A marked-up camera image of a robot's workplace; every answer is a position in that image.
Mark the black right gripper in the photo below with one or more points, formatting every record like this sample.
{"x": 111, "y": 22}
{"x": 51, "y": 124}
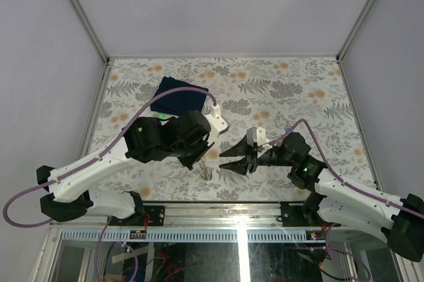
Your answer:
{"x": 251, "y": 161}

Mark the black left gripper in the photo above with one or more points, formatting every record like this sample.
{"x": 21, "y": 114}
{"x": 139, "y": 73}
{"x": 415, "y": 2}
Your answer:
{"x": 191, "y": 161}

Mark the metal keyring with yellow grip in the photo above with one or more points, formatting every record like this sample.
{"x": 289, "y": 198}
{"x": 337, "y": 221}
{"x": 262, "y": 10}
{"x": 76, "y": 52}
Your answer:
{"x": 205, "y": 172}

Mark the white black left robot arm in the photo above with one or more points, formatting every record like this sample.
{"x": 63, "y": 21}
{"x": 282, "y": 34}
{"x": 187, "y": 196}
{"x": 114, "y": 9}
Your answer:
{"x": 72, "y": 191}

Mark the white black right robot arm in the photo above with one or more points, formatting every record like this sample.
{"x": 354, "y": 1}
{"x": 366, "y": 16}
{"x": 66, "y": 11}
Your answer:
{"x": 396, "y": 221}

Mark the dark navy folded cloth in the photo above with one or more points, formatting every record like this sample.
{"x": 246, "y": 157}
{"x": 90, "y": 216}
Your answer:
{"x": 178, "y": 103}

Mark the floral patterned table mat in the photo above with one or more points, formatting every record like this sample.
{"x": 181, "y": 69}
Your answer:
{"x": 272, "y": 93}

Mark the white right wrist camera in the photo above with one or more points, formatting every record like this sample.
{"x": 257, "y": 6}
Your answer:
{"x": 256, "y": 136}

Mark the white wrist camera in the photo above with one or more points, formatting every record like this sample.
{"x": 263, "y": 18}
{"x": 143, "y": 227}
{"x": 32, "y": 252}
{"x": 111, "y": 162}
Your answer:
{"x": 256, "y": 136}
{"x": 219, "y": 125}

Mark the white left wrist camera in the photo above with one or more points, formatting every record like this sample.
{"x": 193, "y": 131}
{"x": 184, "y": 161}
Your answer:
{"x": 219, "y": 125}

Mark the aluminium front rail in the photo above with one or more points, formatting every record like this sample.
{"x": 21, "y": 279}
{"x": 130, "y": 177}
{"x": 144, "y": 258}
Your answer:
{"x": 218, "y": 215}

